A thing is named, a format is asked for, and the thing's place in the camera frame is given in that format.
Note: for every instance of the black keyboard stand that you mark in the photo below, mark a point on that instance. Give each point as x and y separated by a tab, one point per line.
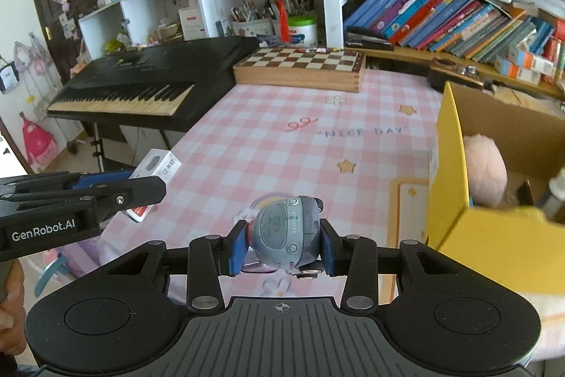
98	147

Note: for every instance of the white carton with red label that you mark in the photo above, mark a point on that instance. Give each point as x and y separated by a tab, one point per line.
194	23

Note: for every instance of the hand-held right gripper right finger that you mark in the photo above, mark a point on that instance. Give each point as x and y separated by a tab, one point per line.
329	249

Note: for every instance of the black electronic keyboard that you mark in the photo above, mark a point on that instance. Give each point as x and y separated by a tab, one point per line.
145	76

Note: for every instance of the yellow cardboard box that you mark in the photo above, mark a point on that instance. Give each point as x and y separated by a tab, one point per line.
446	165

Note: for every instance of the dark wooden box with knobs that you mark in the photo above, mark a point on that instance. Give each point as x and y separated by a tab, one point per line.
454	74

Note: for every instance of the small white staple box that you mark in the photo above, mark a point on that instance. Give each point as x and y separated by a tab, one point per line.
156	165

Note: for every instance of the red tassel ornament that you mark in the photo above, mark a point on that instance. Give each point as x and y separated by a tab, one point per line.
282	17

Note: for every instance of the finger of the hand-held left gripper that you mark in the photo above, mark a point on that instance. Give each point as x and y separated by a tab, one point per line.
141	193
101	180

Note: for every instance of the wooden chess board box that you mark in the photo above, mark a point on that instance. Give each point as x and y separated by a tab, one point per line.
300	68

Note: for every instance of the orange and white carton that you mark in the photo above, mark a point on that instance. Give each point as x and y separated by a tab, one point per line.
532	60
514	72

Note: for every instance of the light blue curved object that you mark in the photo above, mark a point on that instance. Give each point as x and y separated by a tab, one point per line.
50	275

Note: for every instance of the pink backpack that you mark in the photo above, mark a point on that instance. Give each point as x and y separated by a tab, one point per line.
39	140

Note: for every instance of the pink plush pig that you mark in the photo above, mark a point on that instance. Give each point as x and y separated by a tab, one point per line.
485	169

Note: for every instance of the white and black hanging bag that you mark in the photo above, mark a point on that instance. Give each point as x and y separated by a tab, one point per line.
8	76

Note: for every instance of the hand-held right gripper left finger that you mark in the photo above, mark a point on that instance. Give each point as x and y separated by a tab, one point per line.
240	249

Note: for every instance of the row of colourful books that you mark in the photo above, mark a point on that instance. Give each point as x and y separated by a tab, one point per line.
441	19

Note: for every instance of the pink hanging bag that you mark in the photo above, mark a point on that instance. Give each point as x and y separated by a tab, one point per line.
31	57

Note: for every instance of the white jar with green lid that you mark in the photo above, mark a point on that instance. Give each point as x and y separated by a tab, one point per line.
302	32

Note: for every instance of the white orange-bordered paper mat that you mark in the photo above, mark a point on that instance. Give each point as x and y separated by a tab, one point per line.
406	218

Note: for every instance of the white spray bottle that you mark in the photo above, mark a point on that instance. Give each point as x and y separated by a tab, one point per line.
554	193

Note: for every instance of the white pen holder with pens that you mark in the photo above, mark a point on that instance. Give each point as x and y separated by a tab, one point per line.
251	26

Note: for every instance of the person's left hand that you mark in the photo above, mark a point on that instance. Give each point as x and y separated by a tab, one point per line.
13	324

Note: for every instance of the grey-blue toy car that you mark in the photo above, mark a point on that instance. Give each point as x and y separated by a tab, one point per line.
282	231

